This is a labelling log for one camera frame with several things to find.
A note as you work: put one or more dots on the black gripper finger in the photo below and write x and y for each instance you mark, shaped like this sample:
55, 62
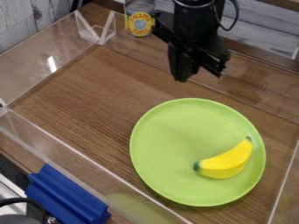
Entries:
184, 62

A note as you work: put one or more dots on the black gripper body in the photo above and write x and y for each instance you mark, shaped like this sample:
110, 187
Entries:
191, 27

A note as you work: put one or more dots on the yellow toy banana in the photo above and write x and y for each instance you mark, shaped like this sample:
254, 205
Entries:
227, 164

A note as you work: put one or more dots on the green plate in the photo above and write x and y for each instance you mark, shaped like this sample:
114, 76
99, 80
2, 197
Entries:
182, 132

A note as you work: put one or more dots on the yellow blue labelled can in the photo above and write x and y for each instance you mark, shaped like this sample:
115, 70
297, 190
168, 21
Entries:
139, 20

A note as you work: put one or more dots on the blue plastic clamp block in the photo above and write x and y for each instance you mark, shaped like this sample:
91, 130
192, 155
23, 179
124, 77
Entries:
64, 199

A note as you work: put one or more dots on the clear acrylic triangular bracket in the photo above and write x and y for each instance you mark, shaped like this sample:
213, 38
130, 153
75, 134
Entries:
95, 33

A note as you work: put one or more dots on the clear acrylic enclosure wall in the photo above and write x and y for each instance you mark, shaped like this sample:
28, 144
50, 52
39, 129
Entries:
34, 147

